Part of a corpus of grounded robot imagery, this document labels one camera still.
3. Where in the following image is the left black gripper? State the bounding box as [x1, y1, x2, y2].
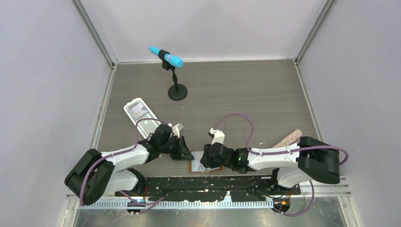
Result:
[159, 135, 194, 160]

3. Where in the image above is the brown leather card holder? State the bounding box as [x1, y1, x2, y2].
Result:
[189, 151, 223, 173]

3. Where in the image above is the VIP card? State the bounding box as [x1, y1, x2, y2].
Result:
[190, 151, 208, 173]

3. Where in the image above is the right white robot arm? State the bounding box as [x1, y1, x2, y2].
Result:
[200, 136, 341, 194]

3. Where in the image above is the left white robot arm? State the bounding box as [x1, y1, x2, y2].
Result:
[64, 123, 194, 206]

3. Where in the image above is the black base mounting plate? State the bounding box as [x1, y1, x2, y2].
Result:
[127, 175, 301, 202]

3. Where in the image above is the white perforated plastic basket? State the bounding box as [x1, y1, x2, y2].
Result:
[123, 98, 161, 139]

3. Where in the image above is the black microphone stand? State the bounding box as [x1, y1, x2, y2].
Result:
[167, 67, 188, 101]

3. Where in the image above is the pink glitter stick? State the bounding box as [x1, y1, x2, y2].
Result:
[273, 129, 302, 148]

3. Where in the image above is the blue toy microphone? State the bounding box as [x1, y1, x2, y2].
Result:
[148, 46, 183, 70]

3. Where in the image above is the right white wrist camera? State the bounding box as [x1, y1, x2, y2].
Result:
[209, 128, 225, 145]

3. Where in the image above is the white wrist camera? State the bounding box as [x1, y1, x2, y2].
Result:
[209, 128, 225, 145]
[168, 123, 183, 138]

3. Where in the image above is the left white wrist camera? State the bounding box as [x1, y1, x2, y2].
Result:
[168, 123, 183, 138]

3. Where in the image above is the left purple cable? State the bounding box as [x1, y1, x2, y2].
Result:
[78, 117, 170, 214]

